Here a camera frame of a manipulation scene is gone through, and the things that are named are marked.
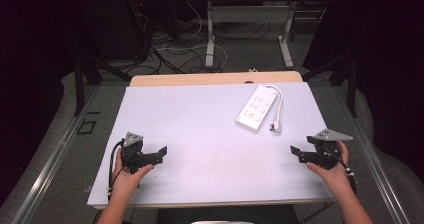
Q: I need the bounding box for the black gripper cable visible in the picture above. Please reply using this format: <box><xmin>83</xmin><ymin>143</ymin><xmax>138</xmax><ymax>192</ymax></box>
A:
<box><xmin>328</xmin><ymin>147</ymin><xmax>358</xmax><ymax>196</ymax></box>
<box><xmin>106</xmin><ymin>139</ymin><xmax>125</xmax><ymax>202</ymax></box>

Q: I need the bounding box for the white-legged desk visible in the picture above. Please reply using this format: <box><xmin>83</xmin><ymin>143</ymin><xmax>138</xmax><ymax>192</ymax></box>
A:
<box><xmin>185</xmin><ymin>0</ymin><xmax>338</xmax><ymax>70</ymax></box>

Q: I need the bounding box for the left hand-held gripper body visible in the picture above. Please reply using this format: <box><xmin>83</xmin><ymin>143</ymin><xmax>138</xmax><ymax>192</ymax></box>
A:
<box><xmin>120</xmin><ymin>131</ymin><xmax>158</xmax><ymax>175</ymax></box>

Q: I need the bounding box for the white table cover sheet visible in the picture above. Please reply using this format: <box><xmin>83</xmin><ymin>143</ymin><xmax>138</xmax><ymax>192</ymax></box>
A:
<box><xmin>86</xmin><ymin>81</ymin><xmax>336</xmax><ymax>208</ymax></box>

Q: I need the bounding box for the white power strip cable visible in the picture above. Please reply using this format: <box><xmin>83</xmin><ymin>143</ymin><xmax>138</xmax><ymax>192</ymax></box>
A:
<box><xmin>264</xmin><ymin>83</ymin><xmax>284</xmax><ymax>125</ymax></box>

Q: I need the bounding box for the person's right hand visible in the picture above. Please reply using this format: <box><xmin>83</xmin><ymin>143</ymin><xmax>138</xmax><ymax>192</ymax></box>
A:
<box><xmin>305</xmin><ymin>140</ymin><xmax>355</xmax><ymax>199</ymax></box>

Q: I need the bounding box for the person's left hand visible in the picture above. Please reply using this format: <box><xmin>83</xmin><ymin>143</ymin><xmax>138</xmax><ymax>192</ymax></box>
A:
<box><xmin>111</xmin><ymin>149</ymin><xmax>155</xmax><ymax>202</ymax></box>

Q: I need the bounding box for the black floor socket frame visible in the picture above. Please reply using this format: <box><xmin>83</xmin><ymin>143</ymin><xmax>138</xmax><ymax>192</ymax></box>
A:
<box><xmin>76</xmin><ymin>119</ymin><xmax>98</xmax><ymax>136</ymax></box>

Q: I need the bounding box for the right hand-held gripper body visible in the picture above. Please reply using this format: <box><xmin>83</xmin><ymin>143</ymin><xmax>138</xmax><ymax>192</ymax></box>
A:
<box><xmin>306</xmin><ymin>128</ymin><xmax>354</xmax><ymax>171</ymax></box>

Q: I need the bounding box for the black metal stand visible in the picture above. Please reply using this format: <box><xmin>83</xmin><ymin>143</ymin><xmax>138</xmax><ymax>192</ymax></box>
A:
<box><xmin>73</xmin><ymin>50</ymin><xmax>132</xmax><ymax>117</ymax></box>
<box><xmin>301</xmin><ymin>53</ymin><xmax>360</xmax><ymax>119</ymax></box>

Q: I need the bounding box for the aluminium floor rail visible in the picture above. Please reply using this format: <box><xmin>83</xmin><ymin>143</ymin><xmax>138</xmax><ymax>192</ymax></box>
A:
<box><xmin>9</xmin><ymin>85</ymin><xmax>101</xmax><ymax>224</ymax></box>
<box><xmin>329</xmin><ymin>85</ymin><xmax>413</xmax><ymax>224</ymax></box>

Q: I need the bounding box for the tangle of floor cables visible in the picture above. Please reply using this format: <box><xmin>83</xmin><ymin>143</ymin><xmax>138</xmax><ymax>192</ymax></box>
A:
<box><xmin>131</xmin><ymin>0</ymin><xmax>273</xmax><ymax>76</ymax></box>

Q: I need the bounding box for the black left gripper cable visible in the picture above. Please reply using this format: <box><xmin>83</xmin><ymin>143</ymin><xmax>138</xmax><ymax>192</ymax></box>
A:
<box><xmin>106</xmin><ymin>139</ymin><xmax>125</xmax><ymax>202</ymax></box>

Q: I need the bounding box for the white power strip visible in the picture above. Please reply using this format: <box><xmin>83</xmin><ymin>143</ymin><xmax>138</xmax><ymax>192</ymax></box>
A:
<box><xmin>235</xmin><ymin>84</ymin><xmax>280</xmax><ymax>132</ymax></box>

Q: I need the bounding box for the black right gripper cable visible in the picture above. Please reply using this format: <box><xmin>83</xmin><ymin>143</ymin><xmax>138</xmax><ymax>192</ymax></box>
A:
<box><xmin>328</xmin><ymin>147</ymin><xmax>358</xmax><ymax>196</ymax></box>

